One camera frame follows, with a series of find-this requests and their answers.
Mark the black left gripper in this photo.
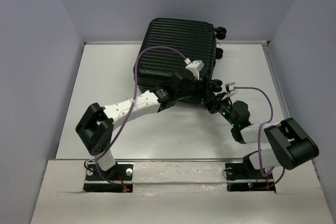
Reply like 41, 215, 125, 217
175, 76, 215, 103

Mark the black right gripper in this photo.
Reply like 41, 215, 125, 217
205, 92, 237, 127

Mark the black hard-shell suitcase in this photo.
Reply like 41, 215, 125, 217
137, 17, 227, 93

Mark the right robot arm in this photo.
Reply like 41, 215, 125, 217
205, 92, 319, 178

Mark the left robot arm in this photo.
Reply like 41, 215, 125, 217
75, 69, 214, 179

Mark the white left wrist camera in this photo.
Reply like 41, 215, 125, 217
184, 58, 204, 80

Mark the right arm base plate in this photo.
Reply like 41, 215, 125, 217
222, 163, 276, 192

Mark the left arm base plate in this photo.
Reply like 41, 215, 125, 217
83, 161, 134, 193

